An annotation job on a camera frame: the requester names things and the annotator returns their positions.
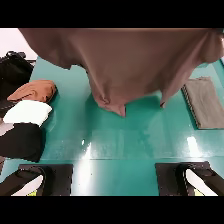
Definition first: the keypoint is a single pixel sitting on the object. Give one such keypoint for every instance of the brown T-shirt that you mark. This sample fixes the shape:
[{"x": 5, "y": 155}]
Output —
[{"x": 133, "y": 63}]

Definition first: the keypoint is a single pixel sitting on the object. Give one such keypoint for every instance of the orange garment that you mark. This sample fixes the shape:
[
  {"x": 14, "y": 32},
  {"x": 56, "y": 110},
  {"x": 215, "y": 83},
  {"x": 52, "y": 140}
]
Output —
[{"x": 35, "y": 90}]

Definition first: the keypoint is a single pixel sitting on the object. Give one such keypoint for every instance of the white garment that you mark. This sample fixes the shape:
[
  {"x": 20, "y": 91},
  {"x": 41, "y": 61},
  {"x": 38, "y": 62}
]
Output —
[{"x": 28, "y": 112}]

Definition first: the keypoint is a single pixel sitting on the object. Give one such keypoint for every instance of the grey folded garment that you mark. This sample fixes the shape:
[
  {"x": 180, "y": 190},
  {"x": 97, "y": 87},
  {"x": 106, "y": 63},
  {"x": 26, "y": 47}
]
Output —
[{"x": 206, "y": 103}]

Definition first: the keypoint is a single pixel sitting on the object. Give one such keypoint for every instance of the black garment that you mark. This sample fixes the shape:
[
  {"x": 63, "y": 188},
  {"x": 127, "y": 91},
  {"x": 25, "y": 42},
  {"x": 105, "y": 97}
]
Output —
[{"x": 21, "y": 141}]

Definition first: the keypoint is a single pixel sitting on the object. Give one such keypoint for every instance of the black bag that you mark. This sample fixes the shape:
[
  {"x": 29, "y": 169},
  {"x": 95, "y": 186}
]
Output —
[{"x": 13, "y": 71}]

